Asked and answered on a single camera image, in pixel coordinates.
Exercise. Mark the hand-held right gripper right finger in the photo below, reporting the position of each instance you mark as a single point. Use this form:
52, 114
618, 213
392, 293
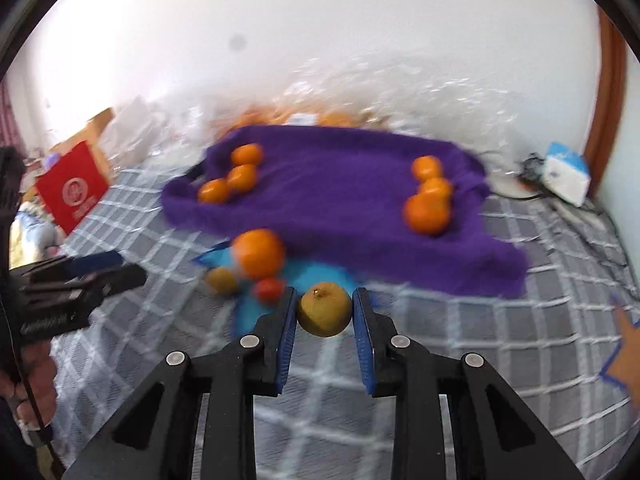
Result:
364, 345

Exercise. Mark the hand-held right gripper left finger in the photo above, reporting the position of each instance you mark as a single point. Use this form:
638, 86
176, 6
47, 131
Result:
286, 340

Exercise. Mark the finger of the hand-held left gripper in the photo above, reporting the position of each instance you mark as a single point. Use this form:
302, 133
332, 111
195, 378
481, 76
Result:
110, 280
95, 262

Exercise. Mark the yellow-green round fruit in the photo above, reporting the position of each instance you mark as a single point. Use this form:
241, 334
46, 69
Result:
324, 310
222, 280

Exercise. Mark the orange mandarin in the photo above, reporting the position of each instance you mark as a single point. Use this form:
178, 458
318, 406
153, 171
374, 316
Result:
258, 253
242, 177
426, 167
215, 191
247, 154
436, 188
426, 214

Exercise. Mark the purple towel-lined tray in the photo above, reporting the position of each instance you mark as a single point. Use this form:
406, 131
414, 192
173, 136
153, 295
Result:
340, 190

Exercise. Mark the person's left hand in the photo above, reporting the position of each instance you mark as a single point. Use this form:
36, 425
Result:
37, 375

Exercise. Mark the red cherry tomato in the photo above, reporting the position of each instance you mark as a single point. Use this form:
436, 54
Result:
268, 290

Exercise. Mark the red paper shopping bag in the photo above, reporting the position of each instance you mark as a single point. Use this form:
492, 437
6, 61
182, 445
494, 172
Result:
72, 190

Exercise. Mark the grey checked bedsheet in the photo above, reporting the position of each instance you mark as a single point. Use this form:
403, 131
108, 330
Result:
450, 340

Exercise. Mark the wooden headboard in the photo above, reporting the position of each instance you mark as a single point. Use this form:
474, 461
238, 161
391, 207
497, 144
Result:
97, 125

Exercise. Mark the white plastic bag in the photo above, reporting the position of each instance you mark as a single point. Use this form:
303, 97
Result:
132, 125

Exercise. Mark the large clear bag of mandarins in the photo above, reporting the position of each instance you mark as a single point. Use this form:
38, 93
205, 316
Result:
400, 100

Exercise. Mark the white and blue box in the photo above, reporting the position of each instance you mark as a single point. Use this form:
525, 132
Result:
565, 172

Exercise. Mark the brown wooden door frame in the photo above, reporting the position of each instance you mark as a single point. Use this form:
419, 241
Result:
607, 110

